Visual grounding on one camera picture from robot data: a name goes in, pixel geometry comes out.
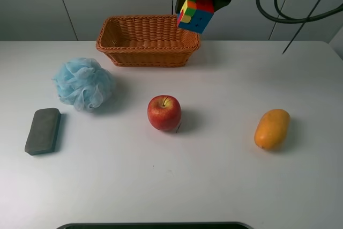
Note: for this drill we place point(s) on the yellow mango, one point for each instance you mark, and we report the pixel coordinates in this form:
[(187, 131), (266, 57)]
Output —
[(272, 129)]

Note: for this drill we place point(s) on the orange wicker basket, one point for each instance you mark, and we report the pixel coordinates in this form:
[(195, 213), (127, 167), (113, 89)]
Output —
[(146, 41)]

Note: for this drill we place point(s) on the black tray edge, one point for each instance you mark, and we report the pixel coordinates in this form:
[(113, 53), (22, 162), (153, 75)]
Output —
[(188, 225)]

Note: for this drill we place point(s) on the blue mesh bath pouf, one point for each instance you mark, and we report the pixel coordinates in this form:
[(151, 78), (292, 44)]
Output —
[(84, 84)]

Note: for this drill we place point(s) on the multicoloured puzzle cube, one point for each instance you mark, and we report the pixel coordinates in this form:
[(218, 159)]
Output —
[(195, 15)]

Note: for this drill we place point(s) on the grey rectangular sponge block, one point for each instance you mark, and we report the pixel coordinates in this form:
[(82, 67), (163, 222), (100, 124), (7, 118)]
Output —
[(43, 133)]

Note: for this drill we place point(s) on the red apple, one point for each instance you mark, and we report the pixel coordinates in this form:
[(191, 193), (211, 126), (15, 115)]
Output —
[(164, 112)]

